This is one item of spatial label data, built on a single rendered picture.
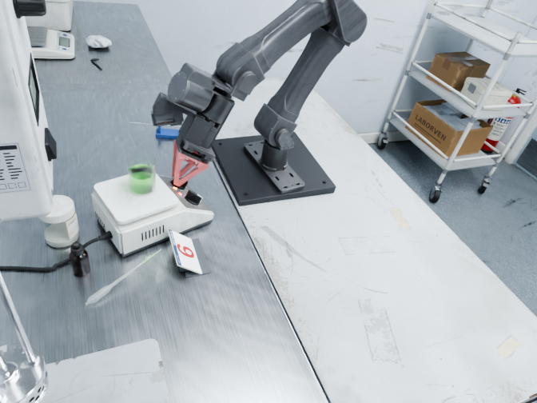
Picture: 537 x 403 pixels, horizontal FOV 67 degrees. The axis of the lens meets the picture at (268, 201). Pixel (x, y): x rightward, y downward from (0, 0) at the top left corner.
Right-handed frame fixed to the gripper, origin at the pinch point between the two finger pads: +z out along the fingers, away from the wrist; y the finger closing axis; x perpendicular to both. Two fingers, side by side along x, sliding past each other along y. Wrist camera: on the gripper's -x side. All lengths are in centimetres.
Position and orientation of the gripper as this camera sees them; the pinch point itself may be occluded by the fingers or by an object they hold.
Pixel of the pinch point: (177, 178)
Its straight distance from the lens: 86.8
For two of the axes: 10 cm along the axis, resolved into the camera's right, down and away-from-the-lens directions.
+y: 2.9, 4.6, -8.4
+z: -5.2, 8.1, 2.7
